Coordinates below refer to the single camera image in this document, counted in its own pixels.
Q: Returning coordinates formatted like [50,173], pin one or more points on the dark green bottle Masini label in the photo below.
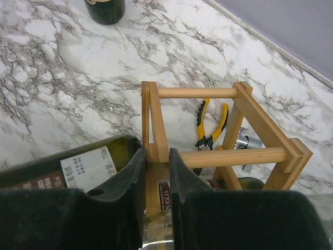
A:
[106,12]

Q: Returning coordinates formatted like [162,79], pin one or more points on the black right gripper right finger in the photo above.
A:
[205,218]

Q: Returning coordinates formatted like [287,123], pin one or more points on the yellow handled pliers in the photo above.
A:
[205,141]

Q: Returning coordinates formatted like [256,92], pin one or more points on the green bottle Primitivo label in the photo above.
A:
[85,167]

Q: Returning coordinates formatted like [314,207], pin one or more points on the square clear liquor bottle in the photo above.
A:
[158,231]

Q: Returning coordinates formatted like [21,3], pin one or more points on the silver metal clamp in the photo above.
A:
[244,141]

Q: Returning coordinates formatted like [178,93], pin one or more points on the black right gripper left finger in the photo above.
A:
[108,217]

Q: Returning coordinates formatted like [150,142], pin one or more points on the wooden wine rack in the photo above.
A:
[289,155]

